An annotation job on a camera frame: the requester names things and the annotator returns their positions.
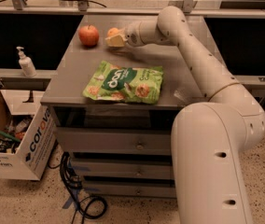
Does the grey middle drawer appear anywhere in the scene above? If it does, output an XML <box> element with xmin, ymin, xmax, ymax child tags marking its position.
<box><xmin>71</xmin><ymin>159</ymin><xmax>174</xmax><ymax>179</ymax></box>

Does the green snack chip bag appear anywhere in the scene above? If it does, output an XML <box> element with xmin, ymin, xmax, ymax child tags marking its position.
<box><xmin>83</xmin><ymin>61</ymin><xmax>163</xmax><ymax>105</ymax></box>

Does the grey top drawer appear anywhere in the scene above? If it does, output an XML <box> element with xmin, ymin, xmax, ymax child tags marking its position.
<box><xmin>55</xmin><ymin>128</ymin><xmax>171</xmax><ymax>155</ymax></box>

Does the metal railing frame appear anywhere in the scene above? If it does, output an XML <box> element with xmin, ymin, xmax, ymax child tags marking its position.
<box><xmin>0</xmin><ymin>0</ymin><xmax>265</xmax><ymax>20</ymax></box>

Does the grey drawer cabinet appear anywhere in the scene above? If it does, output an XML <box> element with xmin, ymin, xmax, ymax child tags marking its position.
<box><xmin>42</xmin><ymin>16</ymin><xmax>207</xmax><ymax>198</ymax></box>

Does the white pump dispenser bottle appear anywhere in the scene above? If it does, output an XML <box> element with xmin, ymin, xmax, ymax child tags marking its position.
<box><xmin>17</xmin><ymin>47</ymin><xmax>36</xmax><ymax>77</ymax></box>

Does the grey drawer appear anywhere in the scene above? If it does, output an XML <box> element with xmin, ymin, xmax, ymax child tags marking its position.
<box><xmin>55</xmin><ymin>128</ymin><xmax>171</xmax><ymax>155</ymax></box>
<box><xmin>83</xmin><ymin>181</ymin><xmax>176</xmax><ymax>198</ymax></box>
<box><xmin>71</xmin><ymin>159</ymin><xmax>174</xmax><ymax>179</ymax></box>

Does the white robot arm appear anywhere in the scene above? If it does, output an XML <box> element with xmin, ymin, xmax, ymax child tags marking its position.
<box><xmin>105</xmin><ymin>7</ymin><xmax>265</xmax><ymax>224</ymax></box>

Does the black cable bundle on floor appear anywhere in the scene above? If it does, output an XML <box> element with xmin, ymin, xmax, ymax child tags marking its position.
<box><xmin>59</xmin><ymin>151</ymin><xmax>109</xmax><ymax>224</ymax></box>

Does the orange fruit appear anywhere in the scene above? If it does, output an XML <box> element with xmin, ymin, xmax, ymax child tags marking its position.
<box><xmin>107</xmin><ymin>27</ymin><xmax>119</xmax><ymax>37</ymax></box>

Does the white cardboard box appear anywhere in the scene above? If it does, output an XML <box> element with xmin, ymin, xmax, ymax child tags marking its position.
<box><xmin>0</xmin><ymin>90</ymin><xmax>56</xmax><ymax>180</ymax></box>

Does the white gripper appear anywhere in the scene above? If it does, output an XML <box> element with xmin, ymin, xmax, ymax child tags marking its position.
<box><xmin>105</xmin><ymin>21</ymin><xmax>145</xmax><ymax>48</ymax></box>

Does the black snack packet in box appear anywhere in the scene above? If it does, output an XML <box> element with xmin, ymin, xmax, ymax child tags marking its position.
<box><xmin>0</xmin><ymin>138</ymin><xmax>20</xmax><ymax>153</ymax></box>

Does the red apple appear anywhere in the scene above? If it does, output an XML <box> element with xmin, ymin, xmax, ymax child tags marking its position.
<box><xmin>78</xmin><ymin>25</ymin><xmax>99</xmax><ymax>47</ymax></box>

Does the grey bottom drawer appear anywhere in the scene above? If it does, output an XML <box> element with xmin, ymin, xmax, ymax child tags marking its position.
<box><xmin>83</xmin><ymin>181</ymin><xmax>176</xmax><ymax>198</ymax></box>

